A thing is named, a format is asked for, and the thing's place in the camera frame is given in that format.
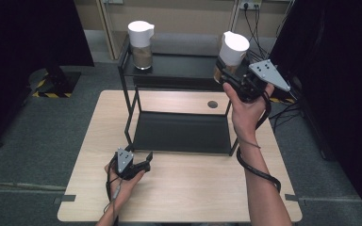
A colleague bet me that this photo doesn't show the black metal two-tier rack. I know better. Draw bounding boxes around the black metal two-tier rack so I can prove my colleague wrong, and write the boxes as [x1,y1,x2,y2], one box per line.
[117,41,258,157]

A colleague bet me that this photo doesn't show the black hanging cable bundle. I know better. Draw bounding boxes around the black hanging cable bundle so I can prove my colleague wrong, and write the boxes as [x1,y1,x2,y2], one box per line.
[241,3,296,69]

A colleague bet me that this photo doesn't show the grey floor cable strip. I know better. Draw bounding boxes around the grey floor cable strip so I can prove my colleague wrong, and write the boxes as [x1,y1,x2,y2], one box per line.
[0,182,67,192]

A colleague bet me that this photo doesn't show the black curtain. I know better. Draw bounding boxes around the black curtain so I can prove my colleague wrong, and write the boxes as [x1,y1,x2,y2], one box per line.
[265,0,362,220]
[0,0,95,152]

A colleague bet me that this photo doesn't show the black floor cables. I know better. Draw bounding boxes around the black floor cables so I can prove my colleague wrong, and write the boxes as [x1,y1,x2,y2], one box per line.
[268,102,303,133]

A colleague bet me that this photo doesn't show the left hand-held gripper cable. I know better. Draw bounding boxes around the left hand-held gripper cable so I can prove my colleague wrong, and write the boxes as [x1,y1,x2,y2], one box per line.
[105,158,123,226]

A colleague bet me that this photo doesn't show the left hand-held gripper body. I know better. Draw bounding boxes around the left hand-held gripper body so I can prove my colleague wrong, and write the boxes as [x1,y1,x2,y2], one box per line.
[112,147,152,182]

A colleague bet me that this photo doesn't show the thin wrist band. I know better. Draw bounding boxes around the thin wrist band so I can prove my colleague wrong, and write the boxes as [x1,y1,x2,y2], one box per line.
[239,137,262,150]

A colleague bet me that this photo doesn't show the white wall power socket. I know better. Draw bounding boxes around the white wall power socket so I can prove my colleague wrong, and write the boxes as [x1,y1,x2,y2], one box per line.
[239,0,262,10]

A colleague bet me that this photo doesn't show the right hand-held gripper cable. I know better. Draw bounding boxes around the right hand-held gripper cable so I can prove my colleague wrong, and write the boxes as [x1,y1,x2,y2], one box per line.
[236,90,282,193]

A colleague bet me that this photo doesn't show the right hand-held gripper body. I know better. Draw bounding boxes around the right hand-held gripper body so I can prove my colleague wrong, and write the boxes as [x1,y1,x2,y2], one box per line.
[224,59,291,104]

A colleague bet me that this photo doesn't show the hand-held gripper cable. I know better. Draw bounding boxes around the hand-held gripper cable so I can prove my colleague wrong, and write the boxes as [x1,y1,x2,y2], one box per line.
[236,90,282,193]
[105,158,123,226]

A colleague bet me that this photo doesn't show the person's left hand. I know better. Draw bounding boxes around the person's left hand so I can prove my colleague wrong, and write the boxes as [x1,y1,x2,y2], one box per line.
[104,163,147,210]

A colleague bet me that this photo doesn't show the person's right hand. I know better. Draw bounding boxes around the person's right hand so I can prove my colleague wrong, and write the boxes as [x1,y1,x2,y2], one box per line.
[222,82,276,139]

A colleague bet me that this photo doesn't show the grey floor tape piece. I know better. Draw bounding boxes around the grey floor tape piece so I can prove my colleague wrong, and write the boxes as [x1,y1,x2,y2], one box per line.
[53,194,77,203]
[284,193,305,203]

